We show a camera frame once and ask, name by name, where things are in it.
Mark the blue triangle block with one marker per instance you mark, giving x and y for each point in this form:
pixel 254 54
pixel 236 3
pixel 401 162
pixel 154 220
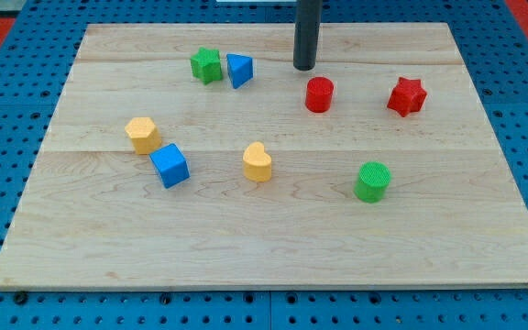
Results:
pixel 240 69

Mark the green star block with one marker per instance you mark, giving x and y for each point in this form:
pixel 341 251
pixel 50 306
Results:
pixel 206 65

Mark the red star block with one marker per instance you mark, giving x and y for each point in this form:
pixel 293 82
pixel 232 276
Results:
pixel 407 96

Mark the yellow heart block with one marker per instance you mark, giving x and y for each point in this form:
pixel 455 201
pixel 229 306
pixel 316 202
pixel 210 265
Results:
pixel 257 163

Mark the wooden board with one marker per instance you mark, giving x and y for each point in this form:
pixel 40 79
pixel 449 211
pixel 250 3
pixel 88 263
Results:
pixel 95 216

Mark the blue cube block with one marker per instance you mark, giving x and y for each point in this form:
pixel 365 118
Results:
pixel 170 165

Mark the red cylinder block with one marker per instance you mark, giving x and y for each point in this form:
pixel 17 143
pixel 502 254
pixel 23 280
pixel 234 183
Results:
pixel 319 94

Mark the green cylinder block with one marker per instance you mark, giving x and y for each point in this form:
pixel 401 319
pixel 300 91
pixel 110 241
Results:
pixel 372 182

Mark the yellow hexagon block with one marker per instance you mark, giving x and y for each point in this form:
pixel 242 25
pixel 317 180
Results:
pixel 144 135

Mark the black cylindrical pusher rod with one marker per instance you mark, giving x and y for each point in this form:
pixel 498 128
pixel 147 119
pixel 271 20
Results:
pixel 306 33

